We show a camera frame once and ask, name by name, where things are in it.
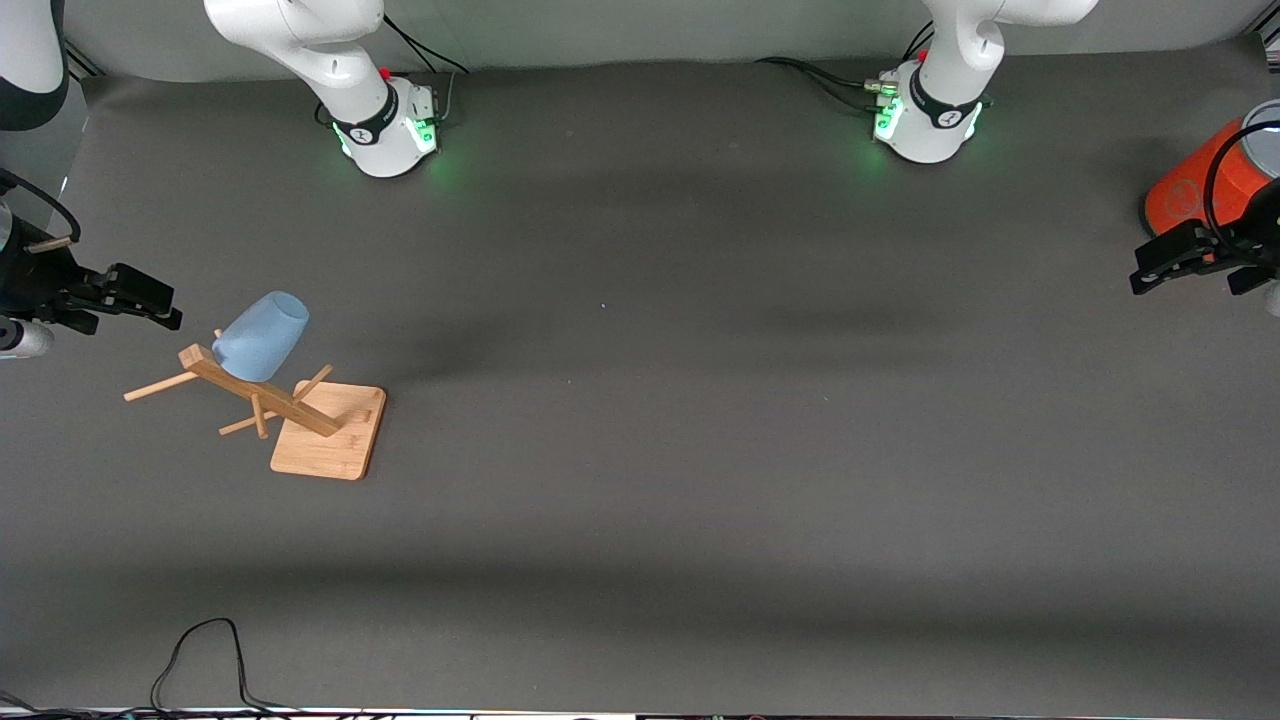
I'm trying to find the orange cylindrical can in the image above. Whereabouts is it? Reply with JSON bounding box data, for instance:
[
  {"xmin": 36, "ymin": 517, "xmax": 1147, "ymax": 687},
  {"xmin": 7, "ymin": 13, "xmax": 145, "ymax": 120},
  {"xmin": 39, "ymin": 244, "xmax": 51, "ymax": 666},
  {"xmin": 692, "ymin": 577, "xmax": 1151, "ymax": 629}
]
[{"xmin": 1143, "ymin": 99, "xmax": 1280, "ymax": 243}]

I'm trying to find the light blue plastic cup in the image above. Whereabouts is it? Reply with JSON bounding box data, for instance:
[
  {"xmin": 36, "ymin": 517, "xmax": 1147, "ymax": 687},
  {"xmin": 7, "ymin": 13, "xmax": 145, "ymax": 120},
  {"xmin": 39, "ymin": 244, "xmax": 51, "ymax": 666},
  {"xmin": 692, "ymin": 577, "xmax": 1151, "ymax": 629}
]
[{"xmin": 211, "ymin": 290, "xmax": 312, "ymax": 384}]

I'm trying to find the dark gray table mat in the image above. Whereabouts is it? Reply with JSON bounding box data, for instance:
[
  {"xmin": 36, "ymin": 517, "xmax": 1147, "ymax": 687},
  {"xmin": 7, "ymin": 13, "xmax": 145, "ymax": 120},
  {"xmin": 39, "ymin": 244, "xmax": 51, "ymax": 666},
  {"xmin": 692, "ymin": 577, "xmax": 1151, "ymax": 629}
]
[{"xmin": 0, "ymin": 40, "xmax": 1280, "ymax": 717}]

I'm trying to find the looped black cable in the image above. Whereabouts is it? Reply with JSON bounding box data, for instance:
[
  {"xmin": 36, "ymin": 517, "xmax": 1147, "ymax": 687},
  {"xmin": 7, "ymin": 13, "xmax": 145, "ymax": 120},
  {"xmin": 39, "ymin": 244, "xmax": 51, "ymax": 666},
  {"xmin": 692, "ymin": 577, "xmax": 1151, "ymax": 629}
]
[{"xmin": 149, "ymin": 617, "xmax": 303, "ymax": 717}]

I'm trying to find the wooden cup rack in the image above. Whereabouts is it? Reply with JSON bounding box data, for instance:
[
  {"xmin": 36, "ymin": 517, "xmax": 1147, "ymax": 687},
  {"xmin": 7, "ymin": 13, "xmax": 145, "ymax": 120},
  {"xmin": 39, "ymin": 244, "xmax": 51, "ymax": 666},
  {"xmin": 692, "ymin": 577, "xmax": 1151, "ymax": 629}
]
[{"xmin": 123, "ymin": 328, "xmax": 388, "ymax": 482}]

